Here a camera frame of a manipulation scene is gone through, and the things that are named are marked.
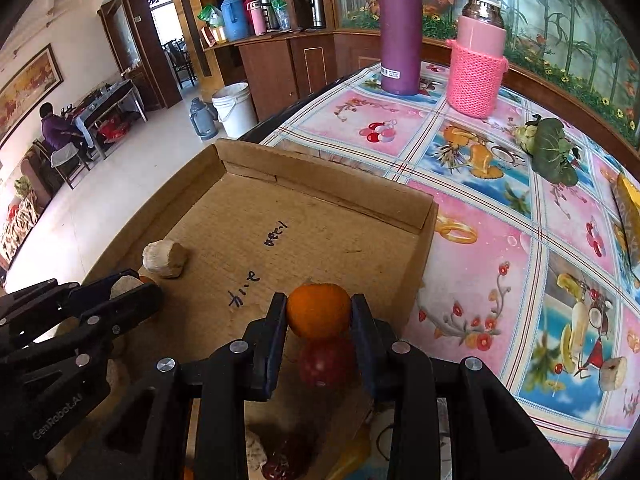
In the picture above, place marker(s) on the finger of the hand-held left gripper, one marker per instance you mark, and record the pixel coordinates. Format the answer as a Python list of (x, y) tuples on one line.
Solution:
[(130, 310), (55, 300)]

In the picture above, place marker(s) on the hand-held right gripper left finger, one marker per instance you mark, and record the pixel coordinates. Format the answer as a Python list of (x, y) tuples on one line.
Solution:
[(276, 360)]

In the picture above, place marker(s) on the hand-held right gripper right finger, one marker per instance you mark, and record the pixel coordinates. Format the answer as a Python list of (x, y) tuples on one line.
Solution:
[(364, 355)]

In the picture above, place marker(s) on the red cherry tomato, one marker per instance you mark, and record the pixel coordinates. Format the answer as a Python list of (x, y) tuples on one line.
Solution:
[(327, 367)]

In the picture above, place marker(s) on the small orange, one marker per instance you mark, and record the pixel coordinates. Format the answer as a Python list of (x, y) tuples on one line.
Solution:
[(318, 310)]

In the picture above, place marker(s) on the dried red date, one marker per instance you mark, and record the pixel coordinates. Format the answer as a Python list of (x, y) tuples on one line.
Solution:
[(282, 462), (595, 460)]

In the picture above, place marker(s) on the brown cardboard box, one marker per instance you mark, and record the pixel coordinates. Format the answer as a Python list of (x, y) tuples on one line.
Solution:
[(300, 220)]

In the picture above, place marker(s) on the striped printed cloth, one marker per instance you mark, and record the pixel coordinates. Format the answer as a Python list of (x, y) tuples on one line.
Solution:
[(20, 220)]

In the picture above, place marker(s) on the wooden chair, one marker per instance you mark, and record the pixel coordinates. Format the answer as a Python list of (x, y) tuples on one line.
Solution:
[(60, 162)]

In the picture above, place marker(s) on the red bag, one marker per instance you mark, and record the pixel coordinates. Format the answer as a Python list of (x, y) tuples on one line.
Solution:
[(114, 130)]

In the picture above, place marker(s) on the grey thermos jug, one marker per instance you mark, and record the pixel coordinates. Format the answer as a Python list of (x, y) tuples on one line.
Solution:
[(202, 120)]

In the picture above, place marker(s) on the white plastic bucket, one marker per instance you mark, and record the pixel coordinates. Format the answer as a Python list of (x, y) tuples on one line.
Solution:
[(234, 109)]

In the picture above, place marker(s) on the dark dining chair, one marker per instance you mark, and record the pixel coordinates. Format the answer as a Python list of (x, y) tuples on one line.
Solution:
[(180, 60)]

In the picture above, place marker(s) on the green leafy vegetable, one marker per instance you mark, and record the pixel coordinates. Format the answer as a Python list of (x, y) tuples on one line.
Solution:
[(550, 152)]

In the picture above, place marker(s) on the wooden side cabinet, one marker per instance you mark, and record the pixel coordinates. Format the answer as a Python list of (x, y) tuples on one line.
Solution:
[(280, 70)]

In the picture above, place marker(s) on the yellow and white box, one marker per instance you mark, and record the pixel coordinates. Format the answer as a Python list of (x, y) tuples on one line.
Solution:
[(629, 220)]

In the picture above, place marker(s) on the green plastic bag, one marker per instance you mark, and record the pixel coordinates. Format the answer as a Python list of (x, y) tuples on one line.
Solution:
[(210, 15)]

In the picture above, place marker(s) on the blue thermos jug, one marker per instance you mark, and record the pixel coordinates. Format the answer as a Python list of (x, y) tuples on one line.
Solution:
[(231, 15)]

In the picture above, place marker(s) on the pink knit-sleeved bottle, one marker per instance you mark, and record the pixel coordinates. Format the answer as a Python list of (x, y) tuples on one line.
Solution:
[(477, 60)]

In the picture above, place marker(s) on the pink thermos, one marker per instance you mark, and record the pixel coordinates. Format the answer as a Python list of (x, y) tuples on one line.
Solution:
[(257, 20)]

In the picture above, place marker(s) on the purple thermos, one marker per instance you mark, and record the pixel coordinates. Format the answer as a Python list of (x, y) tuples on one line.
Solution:
[(399, 30)]

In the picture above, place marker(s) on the glass jar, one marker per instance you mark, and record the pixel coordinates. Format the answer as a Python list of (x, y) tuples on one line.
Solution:
[(282, 14)]

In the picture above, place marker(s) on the silver and black thermos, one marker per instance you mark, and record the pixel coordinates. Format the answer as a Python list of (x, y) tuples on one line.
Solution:
[(315, 5)]

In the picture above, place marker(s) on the painted glass panel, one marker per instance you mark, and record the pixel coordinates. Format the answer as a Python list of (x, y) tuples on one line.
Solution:
[(525, 35)]

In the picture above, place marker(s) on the framed wall painting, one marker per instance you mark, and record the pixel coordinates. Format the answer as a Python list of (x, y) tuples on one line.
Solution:
[(27, 85)]

